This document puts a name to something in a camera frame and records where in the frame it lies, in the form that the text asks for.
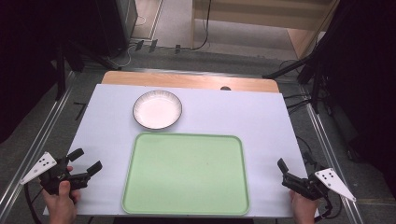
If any white cable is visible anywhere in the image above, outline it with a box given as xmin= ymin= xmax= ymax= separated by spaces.
xmin=106 ymin=15 xmax=148 ymax=68

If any white board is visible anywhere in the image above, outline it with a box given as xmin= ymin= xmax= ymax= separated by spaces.
xmin=43 ymin=83 xmax=319 ymax=218

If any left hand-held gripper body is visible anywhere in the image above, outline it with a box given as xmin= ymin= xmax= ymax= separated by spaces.
xmin=20 ymin=151 xmax=92 ymax=196

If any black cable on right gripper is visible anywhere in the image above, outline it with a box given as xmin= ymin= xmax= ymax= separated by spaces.
xmin=313 ymin=186 xmax=343 ymax=223

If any aluminium rail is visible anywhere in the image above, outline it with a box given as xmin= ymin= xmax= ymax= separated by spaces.
xmin=305 ymin=102 xmax=365 ymax=224
xmin=0 ymin=70 xmax=78 ymax=216

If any black hanging cable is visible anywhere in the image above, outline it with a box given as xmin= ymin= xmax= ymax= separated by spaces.
xmin=190 ymin=0 xmax=213 ymax=51

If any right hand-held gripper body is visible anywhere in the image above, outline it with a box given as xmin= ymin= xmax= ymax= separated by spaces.
xmin=281 ymin=167 xmax=357 ymax=203

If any black metal stand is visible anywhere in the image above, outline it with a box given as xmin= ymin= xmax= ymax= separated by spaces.
xmin=54 ymin=36 xmax=122 ymax=101
xmin=262 ymin=18 xmax=353 ymax=115

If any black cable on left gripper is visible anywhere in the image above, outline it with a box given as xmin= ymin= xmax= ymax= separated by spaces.
xmin=23 ymin=183 xmax=48 ymax=224

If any light green tray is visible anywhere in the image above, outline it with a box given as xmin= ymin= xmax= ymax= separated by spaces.
xmin=120 ymin=132 xmax=251 ymax=217

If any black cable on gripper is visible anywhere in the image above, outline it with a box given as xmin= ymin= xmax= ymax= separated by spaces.
xmin=23 ymin=183 xmax=48 ymax=224
xmin=313 ymin=186 xmax=343 ymax=223

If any wooden shelf frame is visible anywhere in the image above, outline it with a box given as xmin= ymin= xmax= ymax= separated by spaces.
xmin=190 ymin=0 xmax=340 ymax=60

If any person's left hand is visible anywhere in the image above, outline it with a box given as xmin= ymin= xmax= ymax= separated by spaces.
xmin=41 ymin=165 xmax=81 ymax=224

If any dark cabinet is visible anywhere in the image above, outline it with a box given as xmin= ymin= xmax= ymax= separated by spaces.
xmin=92 ymin=0 xmax=138 ymax=50

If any person's right hand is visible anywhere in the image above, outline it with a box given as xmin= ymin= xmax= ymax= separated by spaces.
xmin=289 ymin=189 xmax=320 ymax=224

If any wooden table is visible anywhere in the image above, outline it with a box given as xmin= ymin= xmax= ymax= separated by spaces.
xmin=101 ymin=70 xmax=280 ymax=93

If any white bowl with dark rim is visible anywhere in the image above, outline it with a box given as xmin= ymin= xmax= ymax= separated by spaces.
xmin=132 ymin=90 xmax=183 ymax=131

